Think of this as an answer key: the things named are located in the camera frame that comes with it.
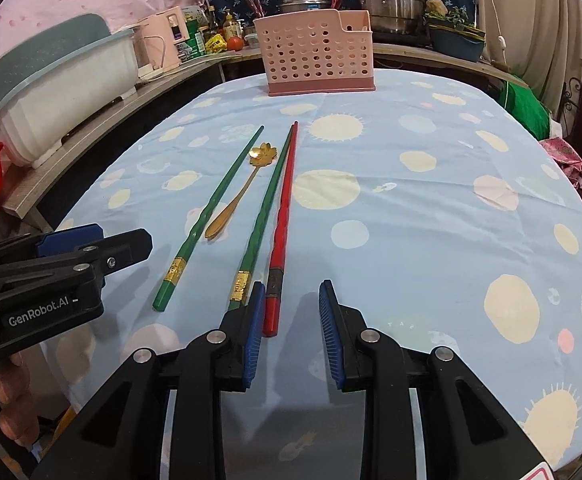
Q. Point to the pink patterned fabric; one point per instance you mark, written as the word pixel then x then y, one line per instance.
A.
pixel 571 160

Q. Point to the beige curtain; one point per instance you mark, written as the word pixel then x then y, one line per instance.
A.
pixel 536 15

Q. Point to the red tomato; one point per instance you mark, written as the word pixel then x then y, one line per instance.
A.
pixel 235 43

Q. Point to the green and white carton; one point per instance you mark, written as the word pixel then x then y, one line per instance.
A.
pixel 191 47

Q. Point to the pink kitchen appliance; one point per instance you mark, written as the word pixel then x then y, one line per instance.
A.
pixel 161 40

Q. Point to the amber oil bottle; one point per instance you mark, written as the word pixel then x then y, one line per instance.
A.
pixel 229 25

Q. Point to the blue planter with plants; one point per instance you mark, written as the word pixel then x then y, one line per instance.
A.
pixel 453 42

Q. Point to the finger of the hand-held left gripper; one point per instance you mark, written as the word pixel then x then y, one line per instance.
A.
pixel 71 237
pixel 121 247

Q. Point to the dark glass bottle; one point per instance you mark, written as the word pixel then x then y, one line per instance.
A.
pixel 212 20

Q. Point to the green cloth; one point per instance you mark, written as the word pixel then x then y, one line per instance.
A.
pixel 526 107

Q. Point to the brown potato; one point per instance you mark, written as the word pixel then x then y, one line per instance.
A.
pixel 436 6

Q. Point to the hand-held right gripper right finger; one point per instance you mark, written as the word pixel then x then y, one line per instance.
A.
pixel 331 330

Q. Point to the gold flower-shaped spoon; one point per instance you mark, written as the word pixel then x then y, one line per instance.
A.
pixel 263 154

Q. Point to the green chopstick gold band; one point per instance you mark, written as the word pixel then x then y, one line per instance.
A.
pixel 263 220
pixel 206 220

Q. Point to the clear glass food container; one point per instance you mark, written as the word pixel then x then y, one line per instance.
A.
pixel 251 41

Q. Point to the light blue dotted tablecloth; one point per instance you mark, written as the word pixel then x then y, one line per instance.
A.
pixel 421 240

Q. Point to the white dish drainer tub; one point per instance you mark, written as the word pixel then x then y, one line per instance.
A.
pixel 66 95

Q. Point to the person's left hand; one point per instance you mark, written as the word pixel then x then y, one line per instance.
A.
pixel 16 410

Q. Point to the yellow packet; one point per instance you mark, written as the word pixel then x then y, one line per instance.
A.
pixel 216 44

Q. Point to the pink perforated utensil basket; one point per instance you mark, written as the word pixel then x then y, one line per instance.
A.
pixel 311 55

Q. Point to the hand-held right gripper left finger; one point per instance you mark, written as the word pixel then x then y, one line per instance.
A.
pixel 253 330

